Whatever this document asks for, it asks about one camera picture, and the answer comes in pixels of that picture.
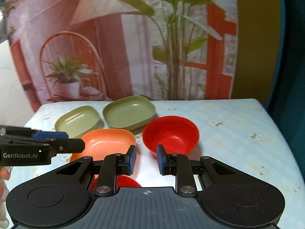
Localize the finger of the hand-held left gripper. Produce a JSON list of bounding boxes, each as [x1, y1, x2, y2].
[[40, 138, 86, 154], [29, 129, 70, 141]]

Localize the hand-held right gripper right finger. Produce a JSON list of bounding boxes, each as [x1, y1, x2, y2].
[[156, 144, 241, 196]]

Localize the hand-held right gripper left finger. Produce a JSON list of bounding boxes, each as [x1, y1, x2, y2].
[[55, 145, 137, 196]]

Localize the red bowl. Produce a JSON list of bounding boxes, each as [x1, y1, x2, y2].
[[142, 115, 200, 159], [91, 175, 142, 193]]

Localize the olive green plate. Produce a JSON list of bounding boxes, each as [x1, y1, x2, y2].
[[54, 105, 102, 139], [102, 96, 157, 131]]

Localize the orange plate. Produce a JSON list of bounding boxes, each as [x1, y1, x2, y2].
[[70, 128, 137, 163]]

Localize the person's left hand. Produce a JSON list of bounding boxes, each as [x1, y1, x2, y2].
[[0, 166, 12, 222]]

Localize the floral checked tablecloth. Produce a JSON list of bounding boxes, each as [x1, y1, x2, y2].
[[7, 98, 304, 221]]

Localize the printed plant backdrop cloth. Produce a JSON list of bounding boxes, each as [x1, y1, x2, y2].
[[7, 0, 239, 112]]

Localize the teal curtain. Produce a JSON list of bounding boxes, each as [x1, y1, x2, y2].
[[262, 0, 305, 172]]

